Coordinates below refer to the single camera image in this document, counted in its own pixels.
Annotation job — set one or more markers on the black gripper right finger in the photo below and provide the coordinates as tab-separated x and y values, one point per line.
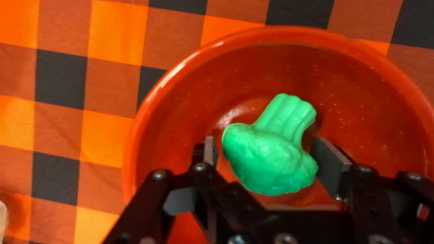
362	185

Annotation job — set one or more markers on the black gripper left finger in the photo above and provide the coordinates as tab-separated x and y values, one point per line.
199	194

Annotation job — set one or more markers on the green broccoli toy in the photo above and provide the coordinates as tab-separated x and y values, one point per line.
267	158

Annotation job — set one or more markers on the red plastic bowl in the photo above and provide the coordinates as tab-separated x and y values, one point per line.
362	90

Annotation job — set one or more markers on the orange black checkered tablecloth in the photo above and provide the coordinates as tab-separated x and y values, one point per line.
77	90

